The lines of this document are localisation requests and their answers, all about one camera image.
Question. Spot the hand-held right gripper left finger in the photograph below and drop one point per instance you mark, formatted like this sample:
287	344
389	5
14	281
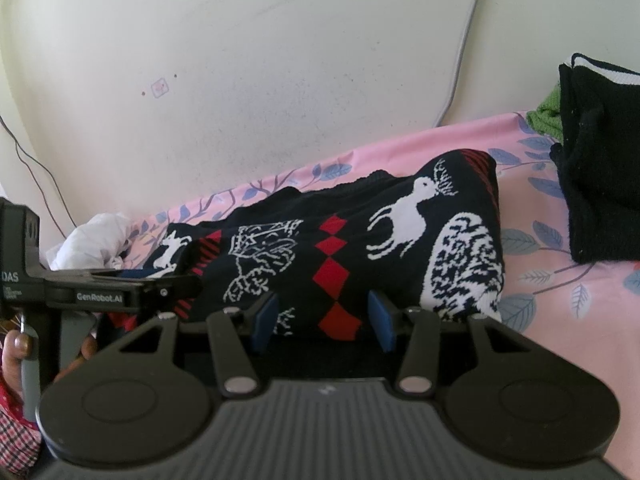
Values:
265	320

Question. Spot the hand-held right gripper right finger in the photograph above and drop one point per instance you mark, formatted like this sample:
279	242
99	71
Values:
381	320

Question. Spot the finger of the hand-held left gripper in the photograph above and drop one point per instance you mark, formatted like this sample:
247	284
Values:
175	287

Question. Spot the black patterned knit sweater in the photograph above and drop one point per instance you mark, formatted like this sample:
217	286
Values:
350	240

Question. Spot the stack of black clothes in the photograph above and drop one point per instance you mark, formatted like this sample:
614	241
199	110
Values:
600	170

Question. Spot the person's left hand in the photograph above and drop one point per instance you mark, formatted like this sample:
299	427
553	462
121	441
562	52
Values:
14	355

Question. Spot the white crumpled cloth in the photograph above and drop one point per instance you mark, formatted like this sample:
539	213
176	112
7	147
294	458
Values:
95	240

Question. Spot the pink floral bed sheet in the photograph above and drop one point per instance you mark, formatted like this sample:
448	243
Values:
550	280

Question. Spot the green cloth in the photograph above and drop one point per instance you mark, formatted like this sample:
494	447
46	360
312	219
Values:
546	115

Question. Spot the small pink wall sticker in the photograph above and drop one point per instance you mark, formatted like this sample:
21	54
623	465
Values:
160	86

